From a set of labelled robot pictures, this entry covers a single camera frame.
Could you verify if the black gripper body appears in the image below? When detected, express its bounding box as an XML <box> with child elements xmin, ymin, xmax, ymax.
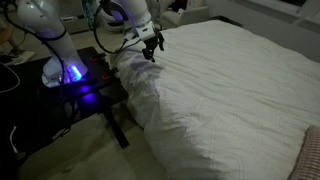
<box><xmin>142</xmin><ymin>35</ymin><xmax>161</xmax><ymax>52</ymax></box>

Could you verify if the white duvet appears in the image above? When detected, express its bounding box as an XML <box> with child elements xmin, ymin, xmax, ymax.
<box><xmin>110</xmin><ymin>19</ymin><xmax>320</xmax><ymax>180</ymax></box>

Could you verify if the red table clamp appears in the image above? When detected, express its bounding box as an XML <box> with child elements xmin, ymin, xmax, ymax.
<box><xmin>89</xmin><ymin>53</ymin><xmax>108</xmax><ymax>64</ymax></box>
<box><xmin>101</xmin><ymin>67</ymin><xmax>120</xmax><ymax>81</ymax></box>

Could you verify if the white round appliance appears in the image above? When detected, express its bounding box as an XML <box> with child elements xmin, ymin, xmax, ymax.
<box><xmin>95</xmin><ymin>0</ymin><xmax>131</xmax><ymax>33</ymax></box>

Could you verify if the green patterned bottle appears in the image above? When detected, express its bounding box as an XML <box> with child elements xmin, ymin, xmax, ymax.
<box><xmin>81</xmin><ymin>0</ymin><xmax>98</xmax><ymax>30</ymax></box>

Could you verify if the grey flat box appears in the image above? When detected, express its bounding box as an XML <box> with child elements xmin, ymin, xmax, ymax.
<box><xmin>60</xmin><ymin>14</ymin><xmax>90</xmax><ymax>35</ymax></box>

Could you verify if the black robot table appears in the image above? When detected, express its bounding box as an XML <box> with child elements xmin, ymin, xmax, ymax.
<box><xmin>0</xmin><ymin>45</ymin><xmax>131</xmax><ymax>169</ymax></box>

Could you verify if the pink striped pillow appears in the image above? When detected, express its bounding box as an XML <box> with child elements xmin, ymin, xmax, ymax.
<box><xmin>287</xmin><ymin>124</ymin><xmax>320</xmax><ymax>180</ymax></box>

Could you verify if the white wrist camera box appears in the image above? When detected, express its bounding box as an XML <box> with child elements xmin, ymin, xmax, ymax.
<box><xmin>134</xmin><ymin>21</ymin><xmax>156</xmax><ymax>41</ymax></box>

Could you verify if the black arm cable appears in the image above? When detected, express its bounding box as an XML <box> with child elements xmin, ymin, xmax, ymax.
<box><xmin>92</xmin><ymin>0</ymin><xmax>145</xmax><ymax>55</ymax></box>

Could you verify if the white looped cable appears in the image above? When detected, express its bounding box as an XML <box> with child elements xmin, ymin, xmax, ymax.
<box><xmin>0</xmin><ymin>61</ymin><xmax>21</xmax><ymax>95</ymax></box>

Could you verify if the short white cable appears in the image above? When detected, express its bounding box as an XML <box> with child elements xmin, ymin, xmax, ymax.
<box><xmin>8</xmin><ymin>125</ymin><xmax>20</xmax><ymax>155</ymax></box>

